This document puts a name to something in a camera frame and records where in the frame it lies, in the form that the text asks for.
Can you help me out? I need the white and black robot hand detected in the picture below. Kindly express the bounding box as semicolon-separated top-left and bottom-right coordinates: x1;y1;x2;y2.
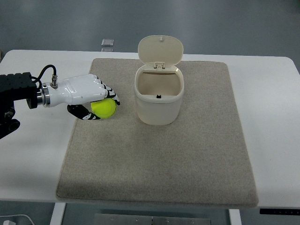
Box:
37;74;120;120

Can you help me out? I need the yellow tennis ball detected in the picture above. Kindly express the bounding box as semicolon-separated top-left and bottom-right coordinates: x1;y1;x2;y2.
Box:
90;98;117;119

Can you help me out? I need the cream bin with open lid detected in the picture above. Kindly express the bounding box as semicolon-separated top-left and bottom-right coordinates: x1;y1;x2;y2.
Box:
134;35;184;125

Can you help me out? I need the white left table leg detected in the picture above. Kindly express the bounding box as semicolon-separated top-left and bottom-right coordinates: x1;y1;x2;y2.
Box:
50;202;66;225

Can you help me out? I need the white table leg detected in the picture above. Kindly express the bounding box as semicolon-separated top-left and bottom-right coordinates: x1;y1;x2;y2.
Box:
50;202;66;225
228;209;242;225

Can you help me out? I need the beige felt mat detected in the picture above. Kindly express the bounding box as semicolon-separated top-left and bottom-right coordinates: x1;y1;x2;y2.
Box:
56;58;258;208

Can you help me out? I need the white right table leg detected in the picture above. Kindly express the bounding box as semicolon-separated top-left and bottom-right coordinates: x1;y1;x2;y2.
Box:
228;209;242;225

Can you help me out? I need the black desk control panel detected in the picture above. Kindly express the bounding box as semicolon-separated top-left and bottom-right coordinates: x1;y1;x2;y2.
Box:
259;208;300;216

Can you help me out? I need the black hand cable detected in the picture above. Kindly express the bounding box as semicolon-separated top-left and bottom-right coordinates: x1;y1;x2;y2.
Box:
30;64;59;90

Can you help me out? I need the white cable and adapter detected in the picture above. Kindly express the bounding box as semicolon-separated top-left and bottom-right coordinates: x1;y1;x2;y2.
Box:
0;213;35;225

